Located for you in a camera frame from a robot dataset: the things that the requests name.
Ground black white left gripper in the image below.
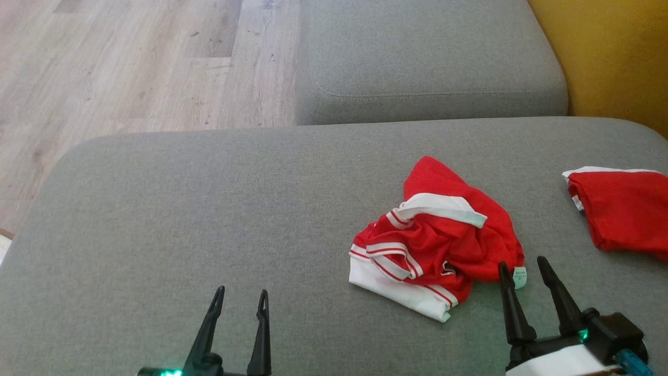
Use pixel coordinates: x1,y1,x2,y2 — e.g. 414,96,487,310
137,285,272,376

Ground white rug with brown edge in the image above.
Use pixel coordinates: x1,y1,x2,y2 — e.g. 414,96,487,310
0,228,16,264

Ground large grey sofa seat cushion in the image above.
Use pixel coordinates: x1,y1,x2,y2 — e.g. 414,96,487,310
0,116,668,376

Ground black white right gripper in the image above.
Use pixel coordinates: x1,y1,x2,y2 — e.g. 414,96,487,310
497,255,650,376

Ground blue right gripper cable connector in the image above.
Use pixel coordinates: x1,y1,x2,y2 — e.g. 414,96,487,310
615,349,654,376

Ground small grey sofa cushion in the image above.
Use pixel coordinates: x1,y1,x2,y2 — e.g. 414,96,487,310
295,0,569,126

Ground red jersey with white trim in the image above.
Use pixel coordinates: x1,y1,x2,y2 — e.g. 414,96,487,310
562,166,668,262

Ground red white striped jersey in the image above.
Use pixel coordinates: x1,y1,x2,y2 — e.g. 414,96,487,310
349,156,528,323

